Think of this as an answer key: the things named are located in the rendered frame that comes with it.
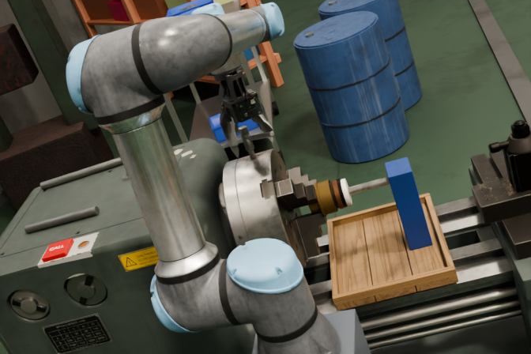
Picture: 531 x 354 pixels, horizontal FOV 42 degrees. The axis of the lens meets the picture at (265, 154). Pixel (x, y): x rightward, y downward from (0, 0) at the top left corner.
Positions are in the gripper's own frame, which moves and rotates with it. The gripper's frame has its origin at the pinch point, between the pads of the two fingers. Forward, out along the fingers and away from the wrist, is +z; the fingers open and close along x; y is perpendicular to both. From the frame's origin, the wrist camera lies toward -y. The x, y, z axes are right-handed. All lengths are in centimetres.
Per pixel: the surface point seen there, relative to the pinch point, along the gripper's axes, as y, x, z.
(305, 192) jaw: 5.8, 7.1, 14.7
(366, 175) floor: -189, 104, 107
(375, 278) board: 14.2, 14.6, 40.3
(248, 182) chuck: 4.0, -5.1, 6.8
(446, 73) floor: -261, 215, 95
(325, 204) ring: 6.5, 10.9, 19.7
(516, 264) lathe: 39, 38, 38
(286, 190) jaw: 8.8, 1.9, 10.7
